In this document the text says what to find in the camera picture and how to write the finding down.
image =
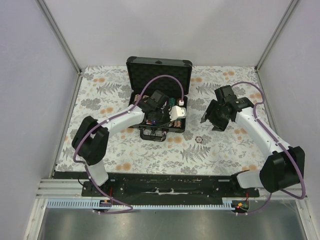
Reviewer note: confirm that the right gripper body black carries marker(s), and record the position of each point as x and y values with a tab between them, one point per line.
217	118

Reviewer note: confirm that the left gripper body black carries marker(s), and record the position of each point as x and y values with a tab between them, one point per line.
162	117

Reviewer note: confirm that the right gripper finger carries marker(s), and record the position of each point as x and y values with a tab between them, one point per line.
219	126
210	112

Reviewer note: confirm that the black poker set case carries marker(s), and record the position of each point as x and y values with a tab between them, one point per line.
174	82

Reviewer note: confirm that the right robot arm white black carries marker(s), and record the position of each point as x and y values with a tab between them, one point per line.
284	164

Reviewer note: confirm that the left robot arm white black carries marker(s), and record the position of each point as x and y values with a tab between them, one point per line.
91	140

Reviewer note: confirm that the chip column in case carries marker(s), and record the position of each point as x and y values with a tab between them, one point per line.
137	97
172	101
178	122

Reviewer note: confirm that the floral table mat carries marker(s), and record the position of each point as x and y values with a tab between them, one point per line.
106	90

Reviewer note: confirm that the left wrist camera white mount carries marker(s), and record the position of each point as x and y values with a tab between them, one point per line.
177	111

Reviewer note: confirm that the white slotted cable duct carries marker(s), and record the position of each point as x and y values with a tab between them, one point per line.
101	204

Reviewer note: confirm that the aluminium frame rails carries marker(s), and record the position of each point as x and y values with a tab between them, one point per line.
89	190

